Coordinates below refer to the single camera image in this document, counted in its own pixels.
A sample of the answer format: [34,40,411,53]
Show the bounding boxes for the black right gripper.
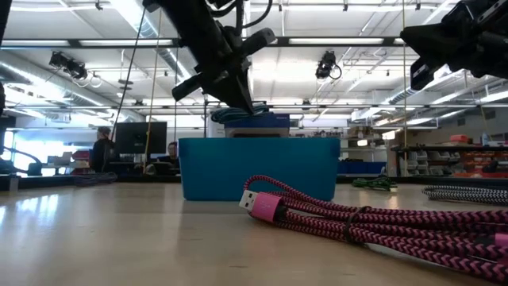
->
[399,0,508,91]

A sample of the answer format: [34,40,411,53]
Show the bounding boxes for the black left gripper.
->
[142,0,277,115]

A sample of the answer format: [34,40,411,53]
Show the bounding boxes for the teal braided USB cable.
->
[210,103,271,124]

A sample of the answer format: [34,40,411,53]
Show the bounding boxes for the blue plastic bin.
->
[178,137,341,202]

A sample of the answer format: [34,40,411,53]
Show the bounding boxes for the pink black braided USB cable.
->
[238,174,508,284]

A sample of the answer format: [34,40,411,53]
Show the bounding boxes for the green braided USB cable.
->
[351,176,398,192]

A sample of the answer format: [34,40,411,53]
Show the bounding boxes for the dark blue braided USB cable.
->
[74,172,118,187]

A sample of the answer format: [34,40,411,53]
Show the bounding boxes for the blue cardboard box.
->
[224,113,291,139]

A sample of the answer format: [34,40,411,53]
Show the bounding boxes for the seated person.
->
[157,141,180,170]

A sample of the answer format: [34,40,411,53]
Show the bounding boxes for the black computer monitor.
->
[114,121,168,155]

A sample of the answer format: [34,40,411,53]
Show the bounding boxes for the storage shelving with bins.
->
[391,134,508,179]

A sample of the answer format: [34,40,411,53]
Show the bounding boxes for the blue storage crates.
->
[337,160,388,176]

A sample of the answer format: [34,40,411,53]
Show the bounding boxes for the standing person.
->
[89,126,117,174]

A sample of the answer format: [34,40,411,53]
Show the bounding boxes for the yellow hanging cord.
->
[143,7,163,164]

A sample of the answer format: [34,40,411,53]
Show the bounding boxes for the black ceiling camera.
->
[315,50,343,80]

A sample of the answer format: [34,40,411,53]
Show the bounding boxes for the black hanging cable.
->
[110,6,148,142]

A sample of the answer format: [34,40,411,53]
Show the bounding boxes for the black overhead camera rig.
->
[48,50,89,81]

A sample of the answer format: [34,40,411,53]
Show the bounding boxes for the black aluminium table frame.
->
[0,172,508,191]

